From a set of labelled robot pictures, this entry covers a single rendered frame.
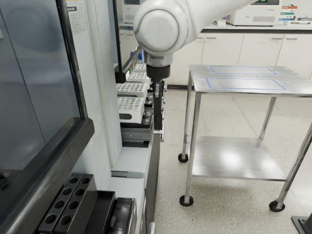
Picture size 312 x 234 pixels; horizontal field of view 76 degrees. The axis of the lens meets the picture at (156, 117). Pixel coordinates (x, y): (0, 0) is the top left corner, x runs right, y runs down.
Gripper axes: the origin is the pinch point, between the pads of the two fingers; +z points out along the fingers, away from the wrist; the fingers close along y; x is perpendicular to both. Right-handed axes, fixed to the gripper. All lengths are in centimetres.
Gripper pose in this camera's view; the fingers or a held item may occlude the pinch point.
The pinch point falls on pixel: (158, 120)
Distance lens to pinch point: 71.9
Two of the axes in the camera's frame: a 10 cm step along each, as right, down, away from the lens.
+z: 0.0, 8.7, 4.9
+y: -0.8, 4.9, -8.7
